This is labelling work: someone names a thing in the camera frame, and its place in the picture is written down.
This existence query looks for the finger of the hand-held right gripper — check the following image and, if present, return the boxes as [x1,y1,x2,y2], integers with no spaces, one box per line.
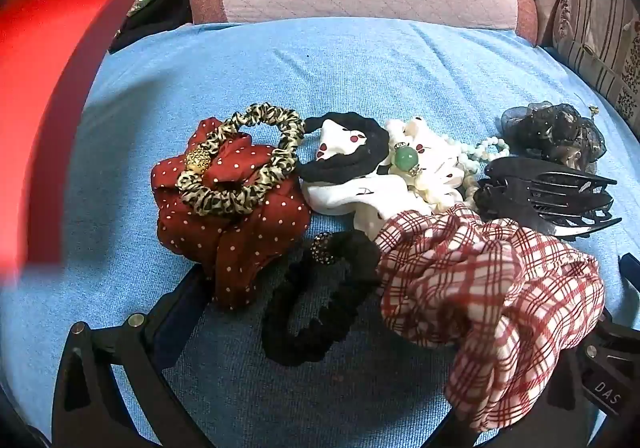
[547,309,640,429]
[619,253,640,291]

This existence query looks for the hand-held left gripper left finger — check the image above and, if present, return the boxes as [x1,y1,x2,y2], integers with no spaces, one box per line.
[50,265,216,448]

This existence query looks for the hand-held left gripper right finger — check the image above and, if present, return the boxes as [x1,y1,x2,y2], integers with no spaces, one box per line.
[447,420,481,448]

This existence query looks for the red polka dot scrunchie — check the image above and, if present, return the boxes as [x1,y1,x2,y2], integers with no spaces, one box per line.
[151,118,314,313]

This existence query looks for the black hair claw clip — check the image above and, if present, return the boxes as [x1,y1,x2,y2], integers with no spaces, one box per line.
[471,155,621,242]

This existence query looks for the red plaid scrunchie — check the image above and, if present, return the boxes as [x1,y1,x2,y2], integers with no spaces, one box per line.
[374,207,607,432]

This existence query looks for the black gauze scrunchie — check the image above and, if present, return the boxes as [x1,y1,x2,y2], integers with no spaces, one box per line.
[500,101,607,175]

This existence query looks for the black hair tie with bead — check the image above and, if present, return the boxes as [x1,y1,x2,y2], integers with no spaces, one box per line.
[261,230,385,369]

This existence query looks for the leopard print scrunchie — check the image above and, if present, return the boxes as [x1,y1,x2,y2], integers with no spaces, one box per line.
[176,102,307,217]

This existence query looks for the white cherry print scrunchie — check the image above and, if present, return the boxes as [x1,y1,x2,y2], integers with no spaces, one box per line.
[304,117,468,237]

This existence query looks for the red tray box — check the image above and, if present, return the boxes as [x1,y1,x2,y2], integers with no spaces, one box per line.
[0,0,143,273]

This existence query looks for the striped cushion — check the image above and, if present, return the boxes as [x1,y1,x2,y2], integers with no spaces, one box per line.
[549,0,640,121]

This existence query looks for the blue towel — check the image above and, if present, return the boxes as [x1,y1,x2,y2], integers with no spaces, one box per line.
[0,18,640,448]

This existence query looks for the pale bead bracelet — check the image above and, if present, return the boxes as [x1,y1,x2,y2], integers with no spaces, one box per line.
[389,135,512,177]

